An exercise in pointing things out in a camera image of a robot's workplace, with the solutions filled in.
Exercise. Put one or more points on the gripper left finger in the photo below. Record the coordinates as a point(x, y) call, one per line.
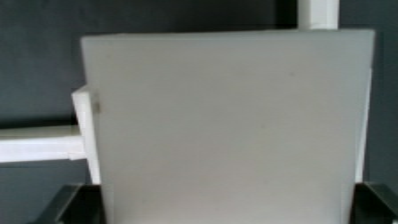
point(75, 207)

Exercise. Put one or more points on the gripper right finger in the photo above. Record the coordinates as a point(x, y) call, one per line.
point(376, 204)

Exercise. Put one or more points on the small white cabinet top block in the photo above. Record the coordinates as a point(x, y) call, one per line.
point(230, 120)

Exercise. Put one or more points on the white cabinet body box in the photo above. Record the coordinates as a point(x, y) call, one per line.
point(83, 104)

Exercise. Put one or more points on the white U-shaped fence frame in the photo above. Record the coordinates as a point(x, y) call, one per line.
point(40, 144)

